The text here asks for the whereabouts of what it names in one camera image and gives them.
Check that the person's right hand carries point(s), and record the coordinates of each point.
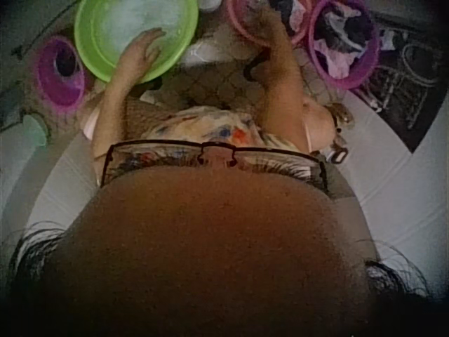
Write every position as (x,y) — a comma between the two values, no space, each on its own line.
(268,29)

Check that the person's left hand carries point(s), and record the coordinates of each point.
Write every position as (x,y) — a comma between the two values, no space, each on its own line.
(142,51)

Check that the green plastic basin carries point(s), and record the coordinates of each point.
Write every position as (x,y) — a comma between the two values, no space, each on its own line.
(105,42)

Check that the pink plastic basin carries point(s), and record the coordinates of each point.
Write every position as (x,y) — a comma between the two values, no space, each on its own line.
(238,21)

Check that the white cloth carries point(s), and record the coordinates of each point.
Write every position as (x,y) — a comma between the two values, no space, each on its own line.
(201,54)

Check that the small white container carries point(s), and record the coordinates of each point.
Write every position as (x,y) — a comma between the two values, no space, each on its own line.
(210,4)

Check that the purple bucket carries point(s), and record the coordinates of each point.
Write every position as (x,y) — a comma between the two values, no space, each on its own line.
(65,94)

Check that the heap of dark clothes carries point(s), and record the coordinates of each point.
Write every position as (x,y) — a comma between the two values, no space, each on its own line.
(291,12)

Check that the purple basin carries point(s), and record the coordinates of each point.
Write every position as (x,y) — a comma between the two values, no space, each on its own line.
(328,75)

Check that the heap of clothes, purple and white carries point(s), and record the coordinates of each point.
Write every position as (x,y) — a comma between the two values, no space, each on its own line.
(342,38)

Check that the black patterned mat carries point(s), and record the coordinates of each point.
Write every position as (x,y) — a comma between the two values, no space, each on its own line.
(410,91)

